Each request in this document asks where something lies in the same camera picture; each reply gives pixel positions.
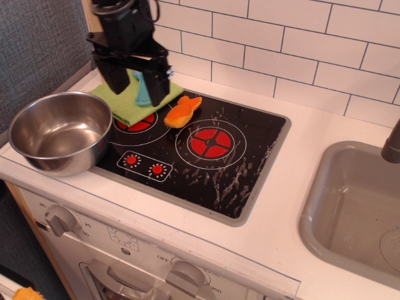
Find right red stove knob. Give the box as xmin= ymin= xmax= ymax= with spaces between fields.
xmin=151 ymin=164 xmax=164 ymax=176

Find green dish cloth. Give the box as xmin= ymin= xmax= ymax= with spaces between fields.
xmin=90 ymin=69 xmax=184 ymax=126

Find orange plush carrot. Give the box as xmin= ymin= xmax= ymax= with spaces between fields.
xmin=164 ymin=96 xmax=203 ymax=129

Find stainless steel pot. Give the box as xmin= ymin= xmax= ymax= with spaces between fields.
xmin=7 ymin=91 xmax=113 ymax=177

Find grey oven temperature knob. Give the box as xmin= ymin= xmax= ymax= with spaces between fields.
xmin=166 ymin=261 xmax=206 ymax=298

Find grey faucet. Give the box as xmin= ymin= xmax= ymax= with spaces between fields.
xmin=381 ymin=120 xmax=400 ymax=164

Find grey timer knob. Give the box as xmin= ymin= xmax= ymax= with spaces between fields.
xmin=45 ymin=205 xmax=77 ymax=237

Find grey oven door handle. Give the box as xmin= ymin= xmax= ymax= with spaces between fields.
xmin=87 ymin=259 xmax=173 ymax=299

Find grey sink basin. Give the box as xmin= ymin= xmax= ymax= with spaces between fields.
xmin=299 ymin=141 xmax=399 ymax=289

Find orange object on floor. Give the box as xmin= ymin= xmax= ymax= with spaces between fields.
xmin=12 ymin=287 xmax=44 ymax=300

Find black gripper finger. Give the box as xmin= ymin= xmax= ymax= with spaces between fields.
xmin=96 ymin=60 xmax=130 ymax=94
xmin=143 ymin=72 xmax=170 ymax=106

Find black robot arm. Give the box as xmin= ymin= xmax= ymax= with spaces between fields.
xmin=87 ymin=1 xmax=173 ymax=106

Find wooden side post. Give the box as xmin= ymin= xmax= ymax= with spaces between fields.
xmin=81 ymin=0 xmax=107 ymax=79

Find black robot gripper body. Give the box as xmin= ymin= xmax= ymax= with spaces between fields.
xmin=87 ymin=12 xmax=171 ymax=77

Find black toy stovetop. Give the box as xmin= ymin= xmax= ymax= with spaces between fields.
xmin=92 ymin=97 xmax=291 ymax=226

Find left red stove knob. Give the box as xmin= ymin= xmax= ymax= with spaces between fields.
xmin=126 ymin=155 xmax=138 ymax=166

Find red stove knob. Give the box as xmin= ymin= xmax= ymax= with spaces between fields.
xmin=126 ymin=155 xmax=138 ymax=166
xmin=151 ymin=164 xmax=164 ymax=176

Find blue scrub brush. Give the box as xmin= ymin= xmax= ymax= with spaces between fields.
xmin=132 ymin=71 xmax=152 ymax=107

